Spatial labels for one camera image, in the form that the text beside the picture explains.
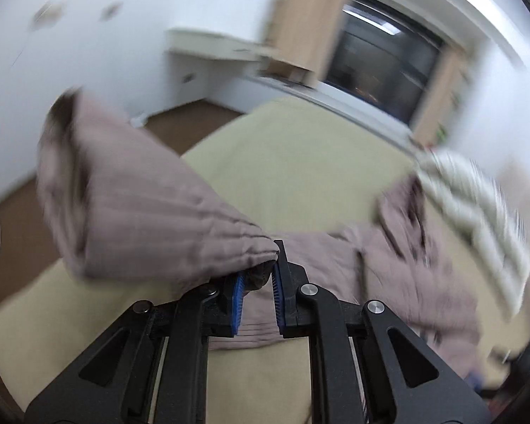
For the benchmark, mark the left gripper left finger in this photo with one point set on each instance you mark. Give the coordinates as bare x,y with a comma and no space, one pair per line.
149,365

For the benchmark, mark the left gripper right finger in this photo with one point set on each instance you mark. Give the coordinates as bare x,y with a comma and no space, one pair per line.
366,365

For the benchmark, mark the mauve puffer hooded coat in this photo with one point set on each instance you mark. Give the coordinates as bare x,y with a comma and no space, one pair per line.
121,205

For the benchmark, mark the white folded duvet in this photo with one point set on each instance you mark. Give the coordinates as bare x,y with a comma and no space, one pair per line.
473,203

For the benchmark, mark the olive green bed sheet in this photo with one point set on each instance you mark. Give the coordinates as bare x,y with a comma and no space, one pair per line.
290,166

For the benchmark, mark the beige padded headboard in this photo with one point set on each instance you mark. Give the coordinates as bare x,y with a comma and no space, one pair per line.
514,181

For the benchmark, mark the right beige curtain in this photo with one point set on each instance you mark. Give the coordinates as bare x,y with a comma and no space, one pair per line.
442,99

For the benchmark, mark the beige curtain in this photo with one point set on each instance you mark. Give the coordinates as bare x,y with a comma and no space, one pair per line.
305,32
442,99

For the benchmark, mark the small folding lap table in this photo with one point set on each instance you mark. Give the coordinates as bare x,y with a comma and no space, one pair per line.
288,72

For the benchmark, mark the dark window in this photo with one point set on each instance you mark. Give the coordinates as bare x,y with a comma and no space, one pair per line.
384,58

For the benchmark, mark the left beige curtain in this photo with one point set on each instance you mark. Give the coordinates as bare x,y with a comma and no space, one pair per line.
305,32

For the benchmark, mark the black plug wall outlet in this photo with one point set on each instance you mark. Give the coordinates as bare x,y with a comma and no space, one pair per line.
189,77

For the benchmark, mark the white wall-mounted desk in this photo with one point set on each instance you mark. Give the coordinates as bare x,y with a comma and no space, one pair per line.
214,46

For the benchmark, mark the wall power socket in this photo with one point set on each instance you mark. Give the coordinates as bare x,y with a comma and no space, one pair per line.
110,11

